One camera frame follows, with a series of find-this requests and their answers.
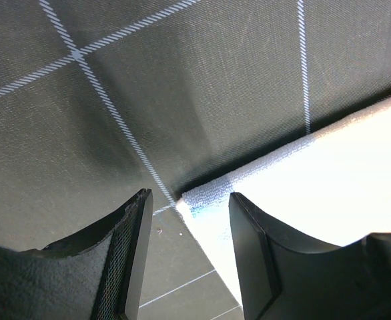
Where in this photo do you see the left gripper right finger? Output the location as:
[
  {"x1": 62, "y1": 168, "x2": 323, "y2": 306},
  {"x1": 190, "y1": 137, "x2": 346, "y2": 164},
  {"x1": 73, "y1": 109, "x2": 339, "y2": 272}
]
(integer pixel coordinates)
[{"x1": 229, "y1": 193, "x2": 391, "y2": 319}]

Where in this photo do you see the blue polka dot towel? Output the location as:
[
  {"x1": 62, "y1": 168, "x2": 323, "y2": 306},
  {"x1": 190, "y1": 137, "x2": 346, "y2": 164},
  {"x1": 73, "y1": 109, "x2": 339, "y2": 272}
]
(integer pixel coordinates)
[{"x1": 176, "y1": 97, "x2": 391, "y2": 301}]

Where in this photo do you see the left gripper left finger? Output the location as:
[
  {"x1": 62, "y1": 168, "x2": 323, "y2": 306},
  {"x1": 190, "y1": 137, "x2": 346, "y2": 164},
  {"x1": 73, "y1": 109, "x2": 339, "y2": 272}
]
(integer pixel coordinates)
[{"x1": 0, "y1": 189, "x2": 153, "y2": 319}]

